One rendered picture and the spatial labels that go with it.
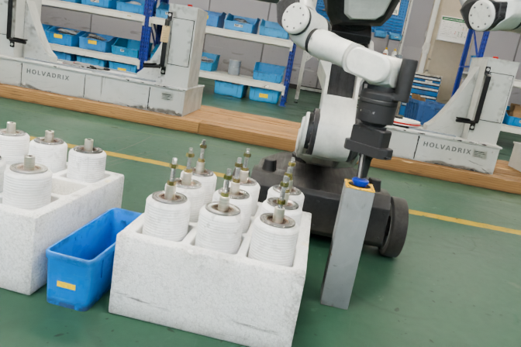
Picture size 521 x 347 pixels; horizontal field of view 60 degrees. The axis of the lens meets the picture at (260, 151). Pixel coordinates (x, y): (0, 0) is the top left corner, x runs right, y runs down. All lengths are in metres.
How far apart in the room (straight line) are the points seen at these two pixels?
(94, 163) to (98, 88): 2.03
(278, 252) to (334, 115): 0.54
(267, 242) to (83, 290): 0.39
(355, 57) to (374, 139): 0.19
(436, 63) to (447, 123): 4.09
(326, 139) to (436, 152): 1.88
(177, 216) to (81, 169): 0.40
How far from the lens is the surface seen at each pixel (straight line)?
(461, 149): 3.17
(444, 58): 7.37
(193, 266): 0.95
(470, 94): 3.31
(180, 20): 3.14
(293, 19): 1.18
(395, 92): 1.07
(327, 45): 1.14
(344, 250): 1.15
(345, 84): 1.46
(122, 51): 6.08
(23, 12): 3.70
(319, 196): 1.46
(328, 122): 1.32
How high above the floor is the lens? 0.58
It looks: 12 degrees down
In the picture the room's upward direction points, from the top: 10 degrees clockwise
